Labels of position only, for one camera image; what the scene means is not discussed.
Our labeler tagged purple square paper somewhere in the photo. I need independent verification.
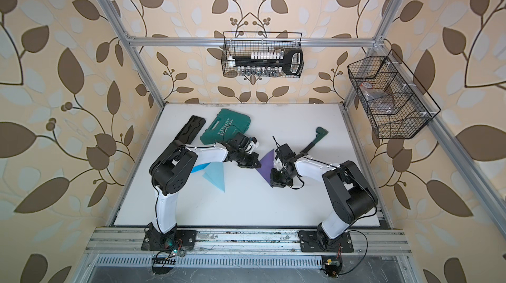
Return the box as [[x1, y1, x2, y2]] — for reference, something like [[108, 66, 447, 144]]
[[256, 150, 275, 186]]

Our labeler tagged light blue square paper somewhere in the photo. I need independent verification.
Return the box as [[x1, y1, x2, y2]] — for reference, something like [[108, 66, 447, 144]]
[[203, 163, 225, 192]]

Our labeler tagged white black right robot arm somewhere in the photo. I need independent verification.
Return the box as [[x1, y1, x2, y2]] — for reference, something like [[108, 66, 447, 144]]
[[270, 144, 378, 247]]

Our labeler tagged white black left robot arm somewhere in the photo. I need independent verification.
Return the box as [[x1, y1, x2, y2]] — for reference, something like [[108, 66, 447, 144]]
[[149, 132, 261, 234]]

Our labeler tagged green plastic tool case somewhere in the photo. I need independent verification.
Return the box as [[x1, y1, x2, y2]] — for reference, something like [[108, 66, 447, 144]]
[[200, 109, 251, 145]]

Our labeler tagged black foam tool tray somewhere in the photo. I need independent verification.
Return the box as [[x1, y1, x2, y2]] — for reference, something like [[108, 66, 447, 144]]
[[174, 115, 206, 144]]

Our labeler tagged small circuit board right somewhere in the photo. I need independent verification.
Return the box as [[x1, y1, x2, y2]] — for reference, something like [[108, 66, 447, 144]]
[[320, 257, 343, 278]]

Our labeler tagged small circuit board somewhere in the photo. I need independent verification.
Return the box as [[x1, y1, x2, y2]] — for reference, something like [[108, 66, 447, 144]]
[[151, 250, 186, 275], [320, 257, 343, 278]]

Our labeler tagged black socket set holder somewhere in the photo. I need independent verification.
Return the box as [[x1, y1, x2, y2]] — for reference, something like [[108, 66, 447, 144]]
[[225, 48, 304, 76]]

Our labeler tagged plastic bag in basket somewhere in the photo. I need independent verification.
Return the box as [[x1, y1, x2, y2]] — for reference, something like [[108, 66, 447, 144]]
[[361, 81, 395, 114]]

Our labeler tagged small circuit board left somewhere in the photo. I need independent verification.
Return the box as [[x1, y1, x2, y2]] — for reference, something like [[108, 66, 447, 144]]
[[151, 250, 186, 275]]

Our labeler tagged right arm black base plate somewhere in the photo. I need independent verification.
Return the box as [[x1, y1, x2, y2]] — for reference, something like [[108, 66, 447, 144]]
[[297, 230, 354, 253]]

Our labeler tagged black wire basket rear wall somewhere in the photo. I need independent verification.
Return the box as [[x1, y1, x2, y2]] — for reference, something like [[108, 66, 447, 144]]
[[221, 31, 304, 77]]

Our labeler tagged black wire basket wall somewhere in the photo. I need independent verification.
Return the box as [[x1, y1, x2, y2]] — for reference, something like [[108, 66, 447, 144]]
[[221, 31, 304, 77], [347, 50, 441, 139]]

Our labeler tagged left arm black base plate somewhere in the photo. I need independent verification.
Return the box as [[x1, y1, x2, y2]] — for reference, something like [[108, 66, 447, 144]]
[[141, 229, 197, 251]]

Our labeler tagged aluminium frame rear crossbar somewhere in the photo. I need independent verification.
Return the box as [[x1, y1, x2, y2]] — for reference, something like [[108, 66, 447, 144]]
[[128, 37, 376, 48]]

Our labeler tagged black wire basket right wall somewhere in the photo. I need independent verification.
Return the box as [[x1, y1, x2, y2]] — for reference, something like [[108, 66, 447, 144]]
[[347, 50, 441, 139]]

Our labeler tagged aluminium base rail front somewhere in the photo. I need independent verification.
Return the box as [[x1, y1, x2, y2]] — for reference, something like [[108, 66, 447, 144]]
[[85, 227, 412, 257]]

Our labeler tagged aluminium frame right side rail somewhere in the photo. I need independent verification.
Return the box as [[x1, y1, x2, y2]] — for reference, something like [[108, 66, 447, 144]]
[[373, 43, 506, 240]]

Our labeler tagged aluminium frame post left rear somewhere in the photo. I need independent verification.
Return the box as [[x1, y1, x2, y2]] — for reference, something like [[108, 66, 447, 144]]
[[97, 0, 166, 109]]

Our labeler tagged aluminium frame post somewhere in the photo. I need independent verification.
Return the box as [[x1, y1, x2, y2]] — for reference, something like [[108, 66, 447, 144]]
[[343, 0, 420, 108], [97, 0, 166, 109]]

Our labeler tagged aluminium frame post right rear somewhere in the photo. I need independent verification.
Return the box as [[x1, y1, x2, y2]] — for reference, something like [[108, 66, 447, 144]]
[[343, 0, 420, 108]]

